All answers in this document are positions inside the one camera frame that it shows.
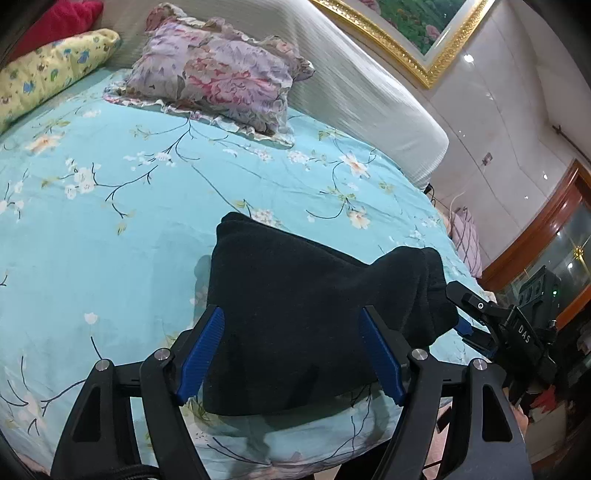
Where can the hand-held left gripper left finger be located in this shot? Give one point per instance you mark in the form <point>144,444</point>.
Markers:
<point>203,350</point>

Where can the red pillow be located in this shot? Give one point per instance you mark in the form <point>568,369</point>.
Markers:
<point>60,18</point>

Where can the pink checked cloth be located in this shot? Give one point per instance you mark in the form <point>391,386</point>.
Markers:
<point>466,240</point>

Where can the white padded headboard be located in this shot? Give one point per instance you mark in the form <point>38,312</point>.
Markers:
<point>360,101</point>

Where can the dark curtain rod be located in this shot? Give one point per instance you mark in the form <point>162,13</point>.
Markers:
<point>570,138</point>

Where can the turquoise floral bed sheet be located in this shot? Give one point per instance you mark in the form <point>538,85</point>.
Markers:
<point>115,254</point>

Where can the gold framed flower painting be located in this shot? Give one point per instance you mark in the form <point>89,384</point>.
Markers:
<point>415,23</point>

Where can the purple floral pillow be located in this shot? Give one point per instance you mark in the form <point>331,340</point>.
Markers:
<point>217,78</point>

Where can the yellow printed pillow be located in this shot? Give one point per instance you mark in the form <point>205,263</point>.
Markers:
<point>41,69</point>

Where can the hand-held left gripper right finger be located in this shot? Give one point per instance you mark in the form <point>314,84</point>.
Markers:
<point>381,355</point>

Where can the floral ruffled pillow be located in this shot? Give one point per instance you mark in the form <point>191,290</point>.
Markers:
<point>302,69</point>

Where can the black pants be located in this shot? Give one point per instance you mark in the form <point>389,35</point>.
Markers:
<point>300,300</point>

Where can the wooden glass cabinet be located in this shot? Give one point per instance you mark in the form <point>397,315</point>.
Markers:
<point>531,240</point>

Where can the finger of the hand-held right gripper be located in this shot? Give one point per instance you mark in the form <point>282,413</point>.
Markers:
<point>480,345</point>
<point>471,300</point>

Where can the black charger plug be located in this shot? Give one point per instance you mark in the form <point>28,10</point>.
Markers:
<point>429,189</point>

